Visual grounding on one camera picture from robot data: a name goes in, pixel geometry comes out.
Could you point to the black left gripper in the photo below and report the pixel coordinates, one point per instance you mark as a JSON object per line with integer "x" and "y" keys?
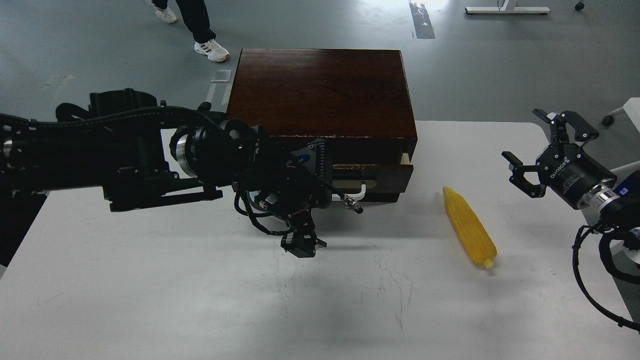
{"x": 304, "y": 182}

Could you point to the wooden drawer with white handle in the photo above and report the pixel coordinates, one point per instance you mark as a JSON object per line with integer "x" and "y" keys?
{"x": 392, "y": 178}

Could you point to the person's dark trouser legs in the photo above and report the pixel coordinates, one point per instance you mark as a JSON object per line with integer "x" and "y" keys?
{"x": 195, "y": 16}

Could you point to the yellow corn cob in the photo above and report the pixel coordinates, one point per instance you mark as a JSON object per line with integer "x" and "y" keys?
{"x": 472, "y": 234}

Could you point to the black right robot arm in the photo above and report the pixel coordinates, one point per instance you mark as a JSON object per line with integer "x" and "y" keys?
{"x": 618, "y": 220}

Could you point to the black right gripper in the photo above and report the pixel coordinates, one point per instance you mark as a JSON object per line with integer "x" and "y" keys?
{"x": 575, "y": 175}

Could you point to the dark wooden drawer cabinet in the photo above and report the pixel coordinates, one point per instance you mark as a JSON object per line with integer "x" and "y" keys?
{"x": 356, "y": 99}

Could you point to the white desk leg base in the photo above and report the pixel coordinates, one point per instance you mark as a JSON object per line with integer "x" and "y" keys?
{"x": 507, "y": 7}

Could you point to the white sneaker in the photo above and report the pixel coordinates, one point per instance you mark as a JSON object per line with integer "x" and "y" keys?
{"x": 212, "y": 50}
{"x": 166, "y": 15}

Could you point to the white office chair base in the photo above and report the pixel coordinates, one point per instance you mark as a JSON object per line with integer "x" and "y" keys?
{"x": 623, "y": 145}

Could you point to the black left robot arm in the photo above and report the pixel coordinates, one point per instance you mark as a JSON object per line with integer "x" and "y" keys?
{"x": 144, "y": 153}

